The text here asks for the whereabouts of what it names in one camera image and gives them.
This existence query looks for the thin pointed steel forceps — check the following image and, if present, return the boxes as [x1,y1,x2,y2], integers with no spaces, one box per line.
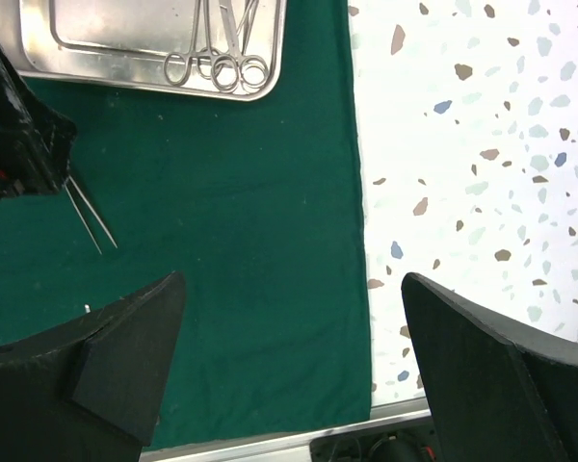
[64,175,118,255]

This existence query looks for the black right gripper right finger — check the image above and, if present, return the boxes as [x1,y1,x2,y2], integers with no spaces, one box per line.
[401,272,578,461]

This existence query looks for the aluminium table edge rail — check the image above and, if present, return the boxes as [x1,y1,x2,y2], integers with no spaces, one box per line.
[140,398,431,461]

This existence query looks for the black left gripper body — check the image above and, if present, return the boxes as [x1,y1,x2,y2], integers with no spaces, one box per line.
[0,46,77,200]

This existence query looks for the steel surgical forceps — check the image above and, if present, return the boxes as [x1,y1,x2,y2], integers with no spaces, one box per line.
[162,0,220,87]

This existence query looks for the dark green surgical cloth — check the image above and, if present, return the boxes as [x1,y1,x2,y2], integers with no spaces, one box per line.
[0,1,372,449]

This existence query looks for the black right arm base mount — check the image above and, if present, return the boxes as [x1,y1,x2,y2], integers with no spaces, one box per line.
[309,418,444,462]

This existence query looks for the steel ring-handled hemostat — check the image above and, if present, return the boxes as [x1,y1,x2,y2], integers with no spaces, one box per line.
[211,1,270,92]

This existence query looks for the stainless steel instrument tray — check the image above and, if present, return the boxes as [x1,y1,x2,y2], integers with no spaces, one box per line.
[0,1,286,102]

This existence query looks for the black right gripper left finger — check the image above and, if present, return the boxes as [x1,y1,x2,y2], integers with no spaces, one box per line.
[0,271,186,461]

